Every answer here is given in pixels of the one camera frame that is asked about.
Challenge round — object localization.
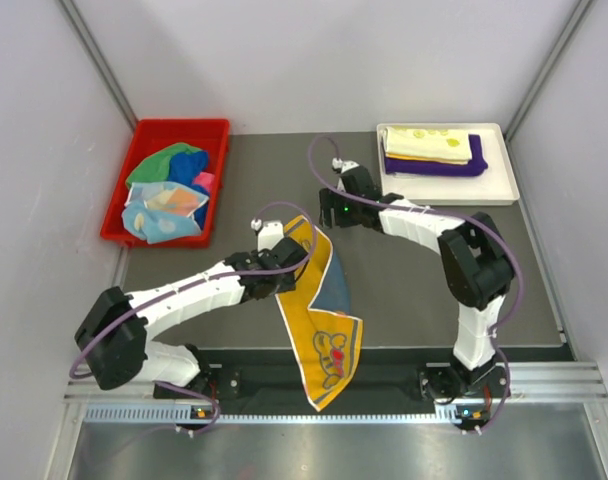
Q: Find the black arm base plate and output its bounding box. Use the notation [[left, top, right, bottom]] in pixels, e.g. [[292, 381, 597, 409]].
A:
[[154, 347, 508, 420]]

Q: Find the pink towel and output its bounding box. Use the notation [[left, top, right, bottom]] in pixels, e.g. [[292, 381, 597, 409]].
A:
[[192, 171, 216, 194]]

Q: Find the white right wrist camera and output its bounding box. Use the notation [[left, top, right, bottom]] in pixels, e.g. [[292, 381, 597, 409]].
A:
[[331, 157, 364, 192]]

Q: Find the royal blue towel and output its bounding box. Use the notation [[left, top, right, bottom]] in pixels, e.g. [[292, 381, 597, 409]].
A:
[[167, 150, 211, 229]]

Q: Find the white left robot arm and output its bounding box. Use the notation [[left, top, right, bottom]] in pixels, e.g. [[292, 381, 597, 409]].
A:
[[74, 237, 308, 397]]

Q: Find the green towel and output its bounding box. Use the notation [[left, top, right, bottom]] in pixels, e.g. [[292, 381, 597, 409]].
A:
[[125, 142, 202, 188]]

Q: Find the grey slotted cable duct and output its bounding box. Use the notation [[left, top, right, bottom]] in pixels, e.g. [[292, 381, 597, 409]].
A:
[[84, 403, 481, 425]]

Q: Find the cream folded towel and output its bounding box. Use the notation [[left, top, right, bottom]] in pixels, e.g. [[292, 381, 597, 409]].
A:
[[382, 126, 472, 159]]

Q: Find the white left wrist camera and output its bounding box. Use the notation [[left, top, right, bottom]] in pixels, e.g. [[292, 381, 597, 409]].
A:
[[251, 218, 284, 252]]

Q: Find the yellow and blue cartoon towel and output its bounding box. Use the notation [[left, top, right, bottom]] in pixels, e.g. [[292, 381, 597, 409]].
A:
[[277, 216, 363, 412]]

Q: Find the aluminium front rail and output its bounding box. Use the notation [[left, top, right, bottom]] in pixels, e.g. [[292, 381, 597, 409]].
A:
[[63, 362, 608, 403]]

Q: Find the aluminium frame post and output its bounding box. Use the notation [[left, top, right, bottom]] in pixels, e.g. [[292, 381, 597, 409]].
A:
[[504, 0, 595, 142], [55, 0, 138, 131]]

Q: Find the right aluminium frame post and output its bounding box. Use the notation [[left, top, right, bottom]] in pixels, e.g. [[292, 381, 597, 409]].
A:
[[504, 0, 595, 142]]

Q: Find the left aluminium frame post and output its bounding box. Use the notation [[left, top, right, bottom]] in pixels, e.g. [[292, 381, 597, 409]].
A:
[[55, 0, 138, 131]]

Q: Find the purple folded towel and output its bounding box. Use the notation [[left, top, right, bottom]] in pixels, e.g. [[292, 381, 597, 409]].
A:
[[384, 134, 488, 178]]

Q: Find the white plastic tray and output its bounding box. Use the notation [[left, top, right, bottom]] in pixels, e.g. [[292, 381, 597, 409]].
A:
[[376, 123, 520, 206]]

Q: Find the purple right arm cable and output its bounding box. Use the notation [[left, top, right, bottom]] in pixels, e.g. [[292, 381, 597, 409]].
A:
[[307, 134, 526, 434]]

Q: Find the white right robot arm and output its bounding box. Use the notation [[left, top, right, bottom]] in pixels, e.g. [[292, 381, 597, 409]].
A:
[[319, 158, 514, 396]]

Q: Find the light blue patterned towel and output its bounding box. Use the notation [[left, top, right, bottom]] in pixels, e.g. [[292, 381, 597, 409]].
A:
[[121, 181, 210, 245]]

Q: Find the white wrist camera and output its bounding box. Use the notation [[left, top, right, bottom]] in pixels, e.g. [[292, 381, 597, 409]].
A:
[[331, 157, 364, 192], [251, 218, 284, 252]]

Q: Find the orange folded towel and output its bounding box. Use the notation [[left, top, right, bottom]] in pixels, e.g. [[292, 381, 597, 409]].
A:
[[385, 153, 472, 165]]

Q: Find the red plastic bin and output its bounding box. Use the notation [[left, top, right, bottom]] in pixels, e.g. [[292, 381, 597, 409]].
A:
[[100, 118, 230, 248]]

